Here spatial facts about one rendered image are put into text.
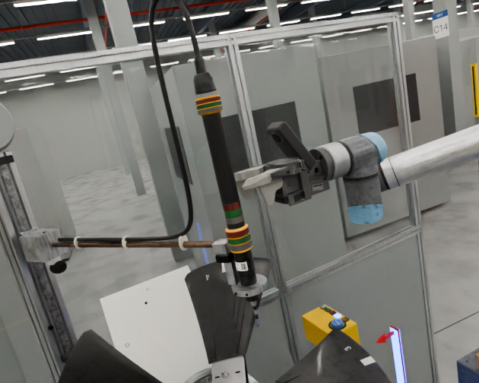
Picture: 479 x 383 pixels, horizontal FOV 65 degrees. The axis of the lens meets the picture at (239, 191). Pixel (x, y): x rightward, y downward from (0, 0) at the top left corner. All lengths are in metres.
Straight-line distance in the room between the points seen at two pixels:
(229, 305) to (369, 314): 1.26
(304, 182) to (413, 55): 4.38
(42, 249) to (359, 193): 0.80
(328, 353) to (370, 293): 1.07
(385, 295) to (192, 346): 1.25
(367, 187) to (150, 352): 0.69
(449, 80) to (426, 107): 2.16
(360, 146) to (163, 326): 0.69
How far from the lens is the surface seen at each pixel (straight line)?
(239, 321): 0.88
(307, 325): 1.34
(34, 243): 1.12
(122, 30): 4.92
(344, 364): 0.98
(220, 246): 0.72
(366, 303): 2.04
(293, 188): 0.73
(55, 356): 1.31
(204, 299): 0.94
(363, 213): 0.86
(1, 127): 1.21
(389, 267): 2.08
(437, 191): 5.38
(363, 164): 0.83
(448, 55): 7.24
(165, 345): 1.10
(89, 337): 0.83
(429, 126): 5.18
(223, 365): 0.89
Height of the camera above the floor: 1.79
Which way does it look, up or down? 13 degrees down
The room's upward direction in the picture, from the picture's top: 12 degrees counter-clockwise
